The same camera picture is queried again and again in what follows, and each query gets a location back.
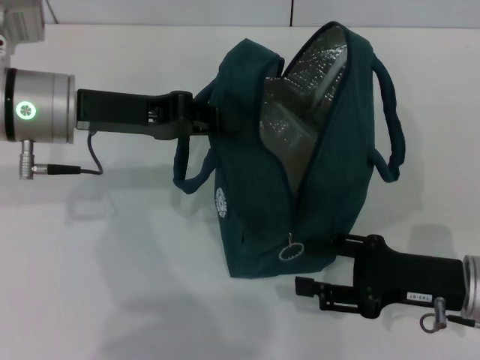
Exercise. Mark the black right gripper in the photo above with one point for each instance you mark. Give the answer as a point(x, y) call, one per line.
point(405, 281)

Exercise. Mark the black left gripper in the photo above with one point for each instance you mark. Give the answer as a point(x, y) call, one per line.
point(123, 114)

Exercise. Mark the dark teal insulated lunch bag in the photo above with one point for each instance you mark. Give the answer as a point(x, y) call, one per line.
point(262, 195)

